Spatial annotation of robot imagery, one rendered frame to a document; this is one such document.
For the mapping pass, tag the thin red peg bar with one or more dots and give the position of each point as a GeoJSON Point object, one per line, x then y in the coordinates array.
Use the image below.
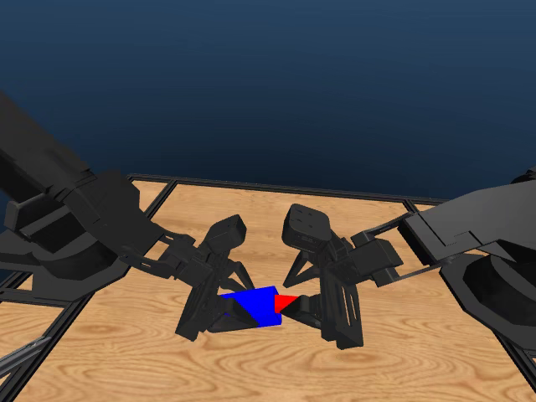
{"type": "Point", "coordinates": [281, 302]}

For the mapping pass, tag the blue hollow socket block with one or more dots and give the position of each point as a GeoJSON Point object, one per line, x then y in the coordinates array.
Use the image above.
{"type": "Point", "coordinates": [259, 303]}

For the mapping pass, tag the black table frame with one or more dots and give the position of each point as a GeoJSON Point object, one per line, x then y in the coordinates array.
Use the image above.
{"type": "Point", "coordinates": [293, 188]}

